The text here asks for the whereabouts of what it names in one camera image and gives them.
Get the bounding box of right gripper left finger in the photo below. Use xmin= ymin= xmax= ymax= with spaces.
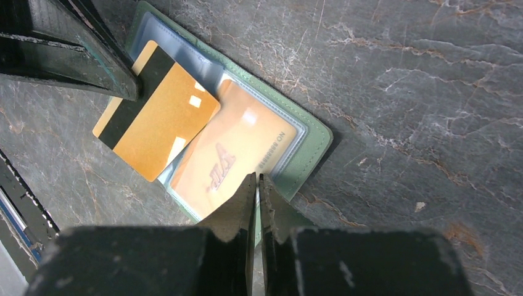
xmin=26 ymin=173 xmax=257 ymax=295

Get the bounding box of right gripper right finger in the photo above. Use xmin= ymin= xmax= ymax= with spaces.
xmin=259 ymin=175 xmax=472 ymax=295

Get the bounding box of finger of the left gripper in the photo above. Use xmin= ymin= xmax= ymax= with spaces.
xmin=1 ymin=0 xmax=141 ymax=101

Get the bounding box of green card holder wallet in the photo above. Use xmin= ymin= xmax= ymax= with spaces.
xmin=128 ymin=1 xmax=333 ymax=248

